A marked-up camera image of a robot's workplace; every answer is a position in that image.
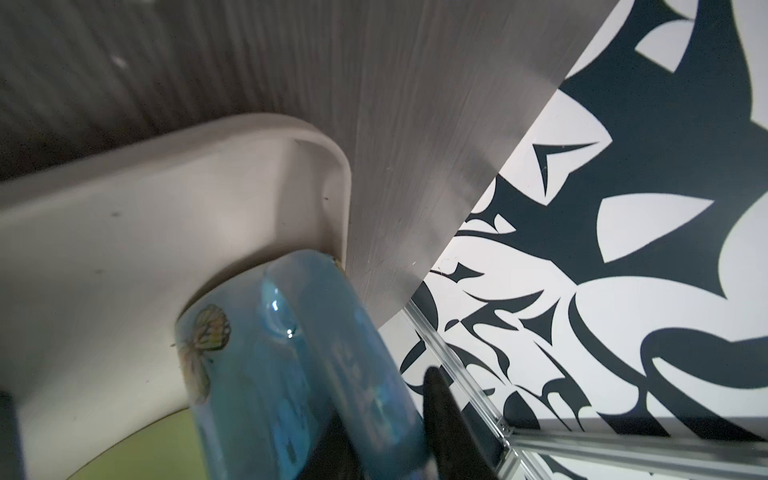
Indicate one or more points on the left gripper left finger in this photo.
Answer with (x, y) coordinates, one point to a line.
(334, 457)

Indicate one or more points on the light green mug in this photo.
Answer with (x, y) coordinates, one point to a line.
(167, 449)

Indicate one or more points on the light blue mug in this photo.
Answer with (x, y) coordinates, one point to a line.
(275, 357)

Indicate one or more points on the beige serving tray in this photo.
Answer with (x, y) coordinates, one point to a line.
(99, 257)

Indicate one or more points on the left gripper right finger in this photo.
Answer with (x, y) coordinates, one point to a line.
(449, 438)

